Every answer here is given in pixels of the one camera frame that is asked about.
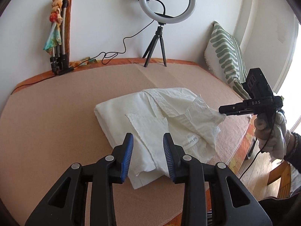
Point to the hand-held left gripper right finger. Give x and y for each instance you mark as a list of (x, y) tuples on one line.
[(168, 155)]

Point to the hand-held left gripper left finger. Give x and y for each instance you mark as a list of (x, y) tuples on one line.
[(127, 155)]

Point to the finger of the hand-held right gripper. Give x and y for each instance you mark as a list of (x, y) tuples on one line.
[(232, 108)]

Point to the white shirt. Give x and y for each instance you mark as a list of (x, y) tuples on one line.
[(145, 108)]

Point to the person's right forearm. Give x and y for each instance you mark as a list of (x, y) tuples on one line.
[(296, 150)]

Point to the person's right hand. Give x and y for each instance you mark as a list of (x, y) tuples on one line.
[(279, 134)]

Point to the bright window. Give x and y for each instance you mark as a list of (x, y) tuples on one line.
[(294, 75)]

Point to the green patterned pillow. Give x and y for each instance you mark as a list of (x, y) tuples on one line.
[(223, 51)]

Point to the pink blanket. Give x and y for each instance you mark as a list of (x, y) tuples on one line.
[(58, 113)]

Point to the orange wooden furniture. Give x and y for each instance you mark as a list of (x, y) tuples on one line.
[(281, 179)]

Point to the black mini tripod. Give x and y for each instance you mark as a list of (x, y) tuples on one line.
[(161, 42)]

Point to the dark jacket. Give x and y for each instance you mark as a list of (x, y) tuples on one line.
[(277, 209)]

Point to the folded metal tripod stand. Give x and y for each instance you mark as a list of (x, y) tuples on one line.
[(63, 51)]

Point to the colourful scarf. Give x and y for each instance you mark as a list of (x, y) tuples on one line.
[(55, 35)]

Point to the orange upright mat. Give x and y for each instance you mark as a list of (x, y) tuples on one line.
[(68, 28)]

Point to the white wall switch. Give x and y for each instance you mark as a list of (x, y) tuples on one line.
[(281, 38)]

